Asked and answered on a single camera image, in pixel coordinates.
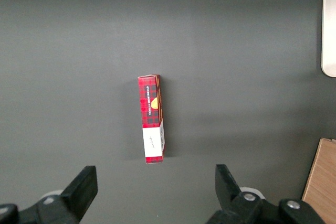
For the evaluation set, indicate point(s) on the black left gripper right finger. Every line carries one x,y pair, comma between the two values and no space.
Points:
236,208

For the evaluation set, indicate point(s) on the beige plastic tray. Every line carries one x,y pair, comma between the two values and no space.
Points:
330,24

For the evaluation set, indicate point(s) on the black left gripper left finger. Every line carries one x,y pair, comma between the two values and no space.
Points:
65,205

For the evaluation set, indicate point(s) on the oak wooden drawer cabinet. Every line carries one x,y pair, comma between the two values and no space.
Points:
324,182

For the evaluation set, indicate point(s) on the red tartan shortbread box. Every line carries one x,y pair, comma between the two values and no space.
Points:
151,108

